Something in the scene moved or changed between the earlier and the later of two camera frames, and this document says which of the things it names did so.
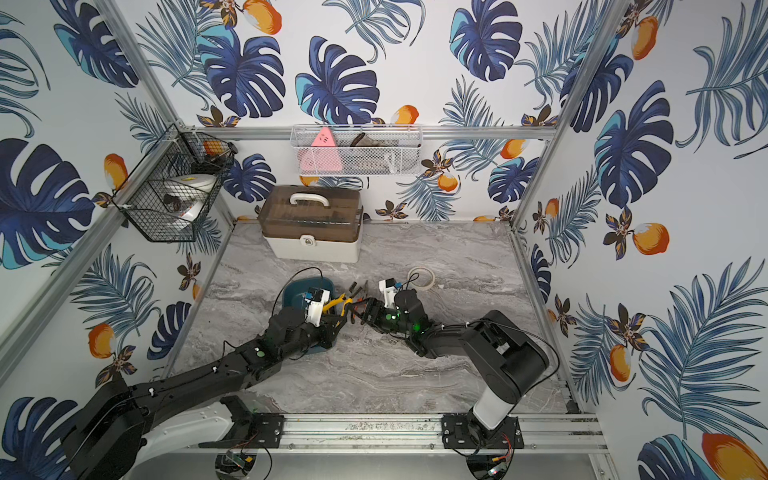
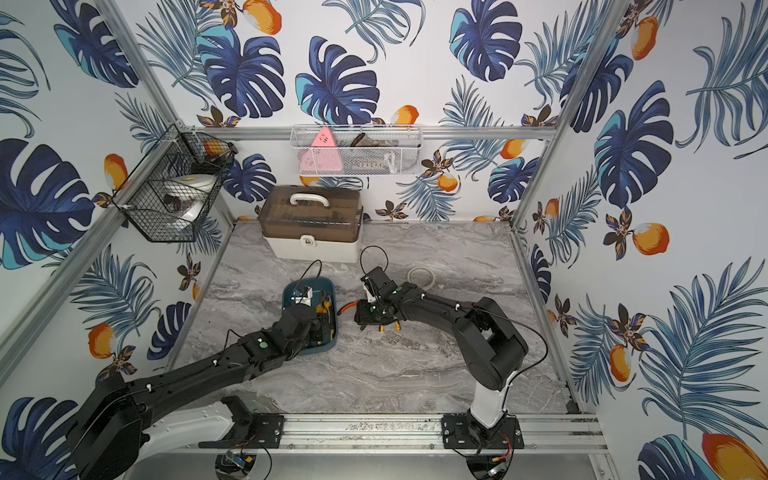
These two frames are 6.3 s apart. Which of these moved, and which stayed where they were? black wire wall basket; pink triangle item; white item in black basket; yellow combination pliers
Moved: yellow combination pliers
Stayed: black wire wall basket; pink triangle item; white item in black basket
